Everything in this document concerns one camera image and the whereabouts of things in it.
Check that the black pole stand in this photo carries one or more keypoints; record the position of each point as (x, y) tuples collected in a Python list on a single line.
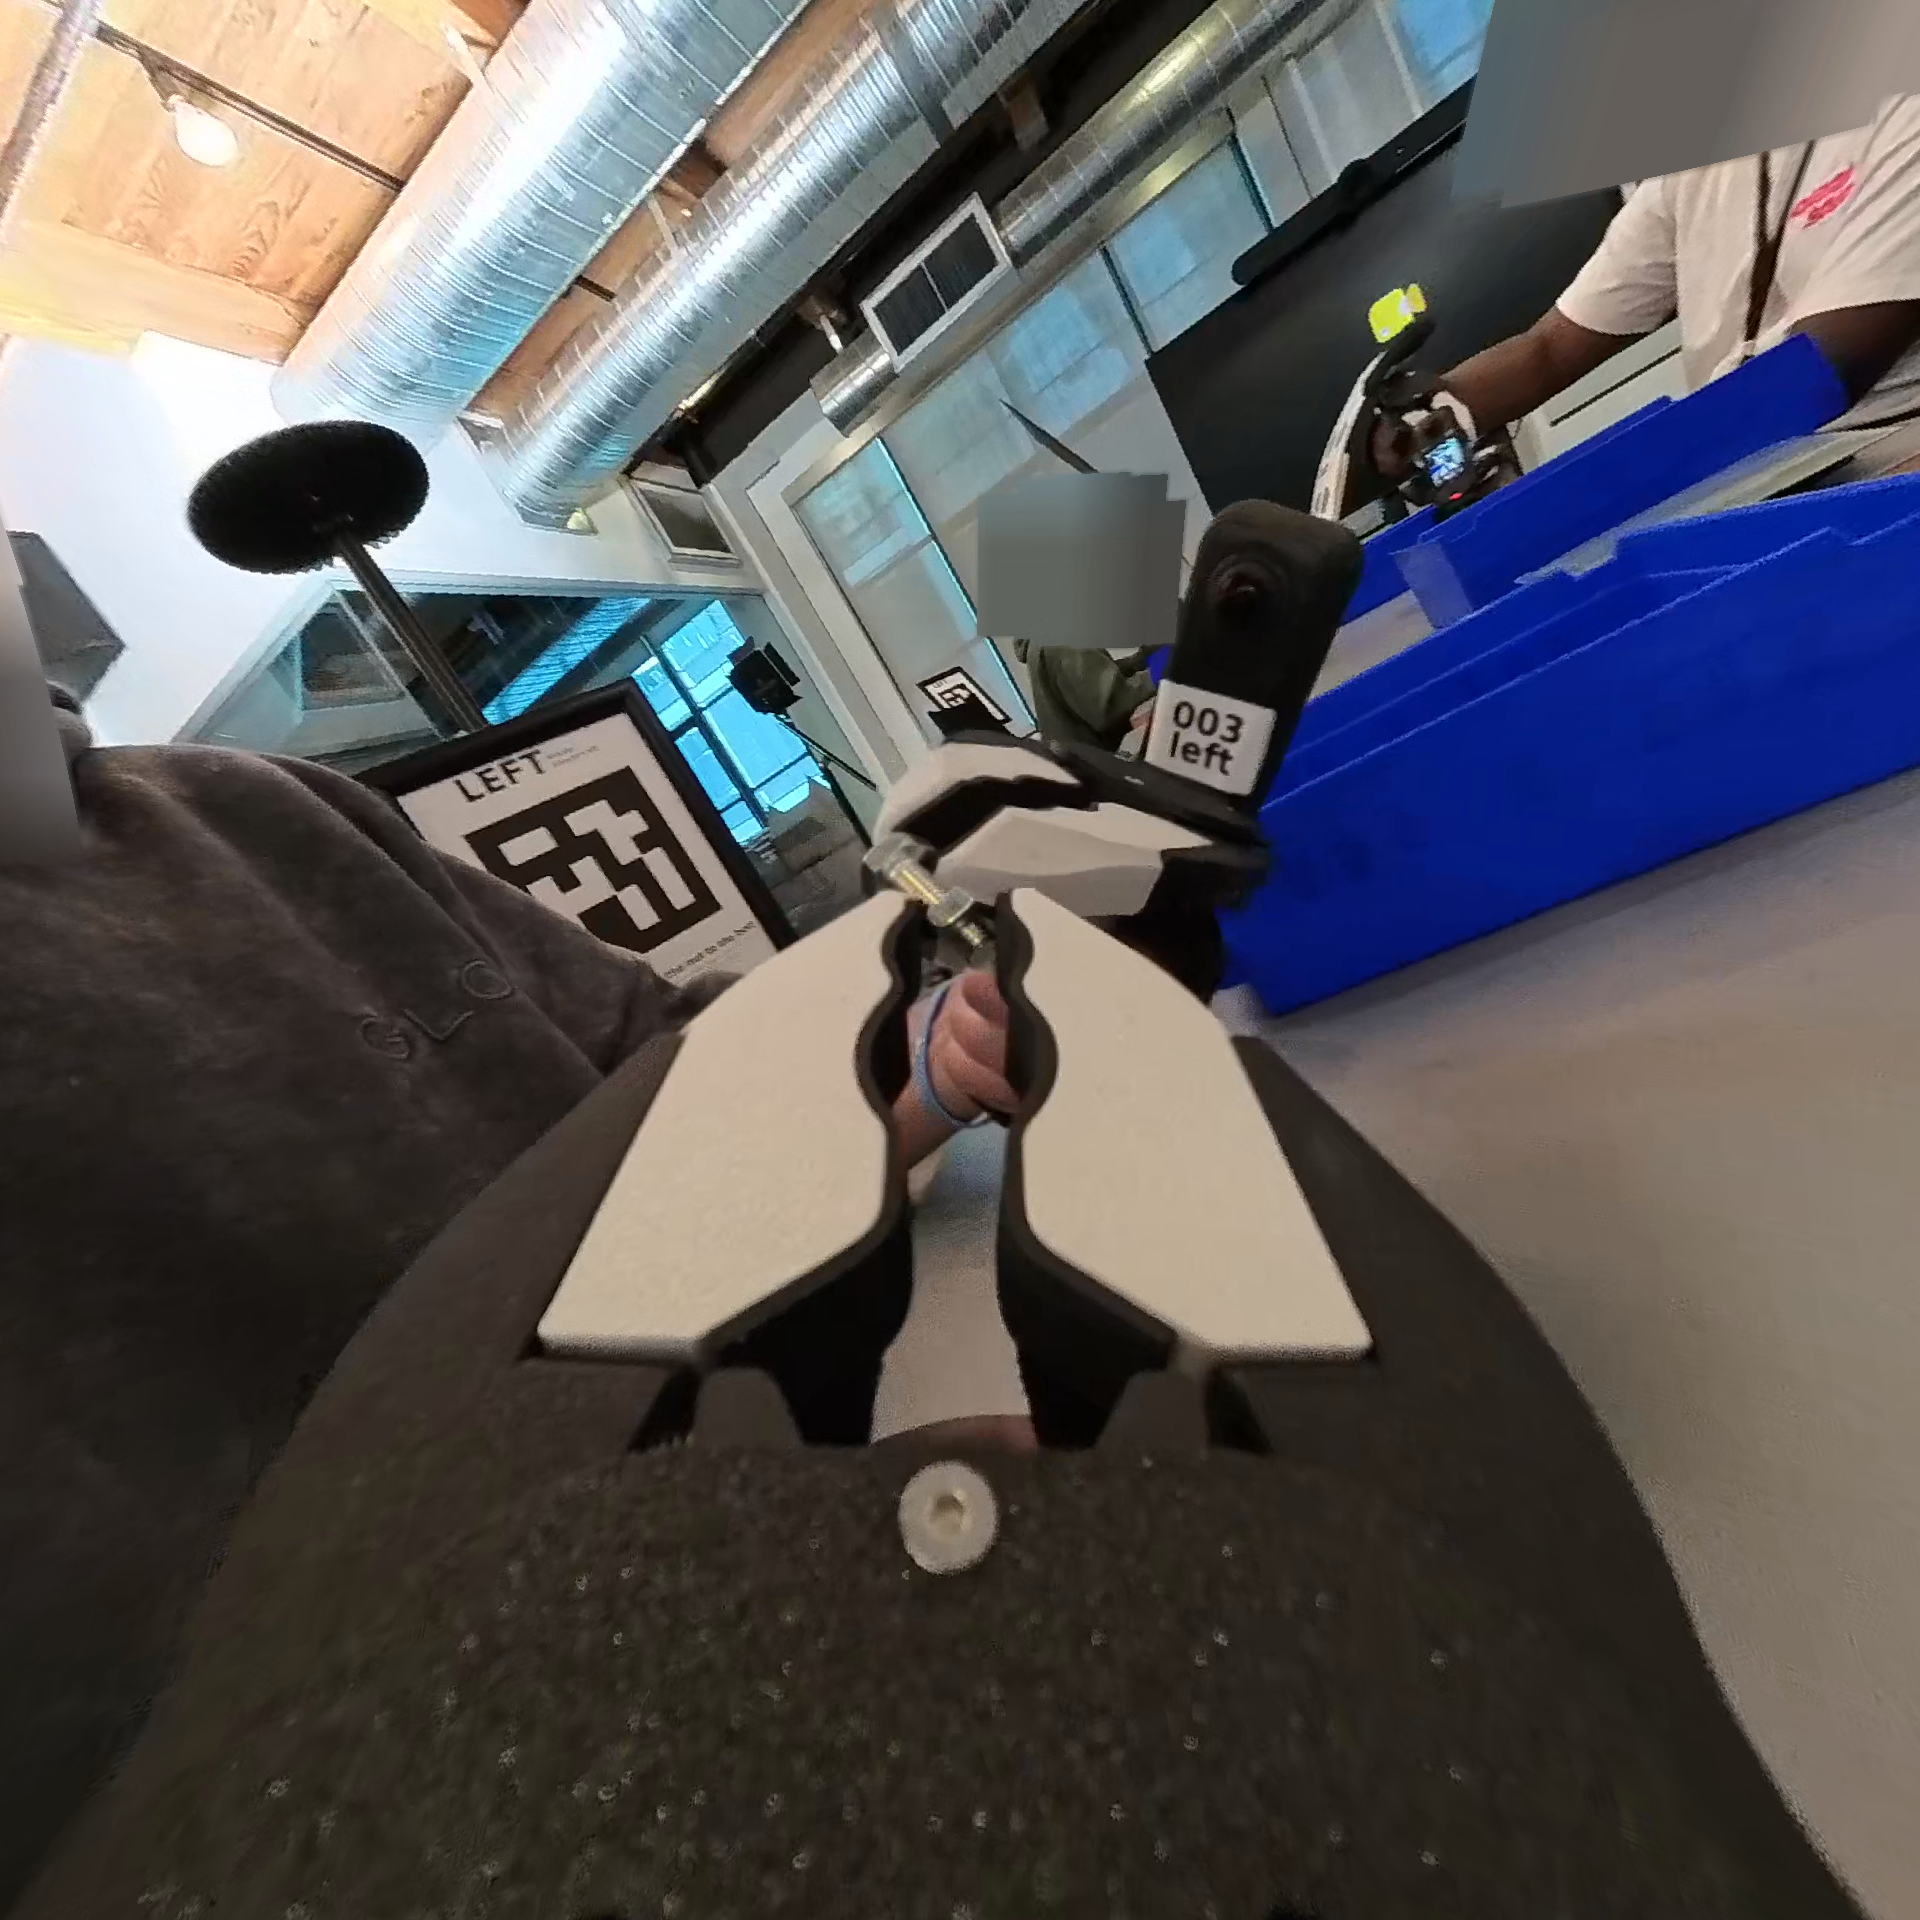
[(317, 497)]

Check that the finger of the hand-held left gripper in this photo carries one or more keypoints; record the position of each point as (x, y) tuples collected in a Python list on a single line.
[(1096, 863), (977, 787)]

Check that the black monitor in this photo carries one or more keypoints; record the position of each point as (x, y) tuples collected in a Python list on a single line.
[(1321, 333)]

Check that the blue wristband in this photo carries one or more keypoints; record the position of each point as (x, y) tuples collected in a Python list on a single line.
[(940, 1058)]

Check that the person's left hand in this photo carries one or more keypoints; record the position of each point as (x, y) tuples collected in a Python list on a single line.
[(1011, 1053)]

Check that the grey desk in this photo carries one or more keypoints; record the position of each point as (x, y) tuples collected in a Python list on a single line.
[(1621, 1292)]

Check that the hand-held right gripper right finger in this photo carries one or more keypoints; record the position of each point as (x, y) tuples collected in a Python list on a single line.
[(1187, 1187)]

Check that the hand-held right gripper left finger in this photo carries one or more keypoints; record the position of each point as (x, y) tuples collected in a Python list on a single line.
[(736, 1187)]

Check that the black white marker board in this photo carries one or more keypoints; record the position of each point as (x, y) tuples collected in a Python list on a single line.
[(603, 855)]

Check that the blue plastic bin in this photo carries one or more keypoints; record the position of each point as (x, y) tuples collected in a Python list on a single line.
[(1621, 812), (1591, 468), (1681, 586)]

